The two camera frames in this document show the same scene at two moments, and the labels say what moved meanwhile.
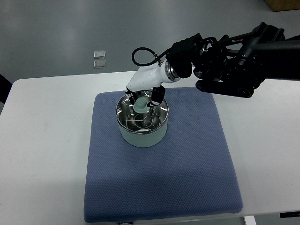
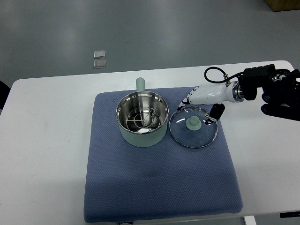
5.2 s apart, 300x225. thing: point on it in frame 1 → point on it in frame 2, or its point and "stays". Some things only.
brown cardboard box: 280,5 stays
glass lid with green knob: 139,116 → 188,128
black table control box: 289,214 stays
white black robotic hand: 151,77 → 217,93
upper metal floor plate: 99,54 stays
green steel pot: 141,130 stays
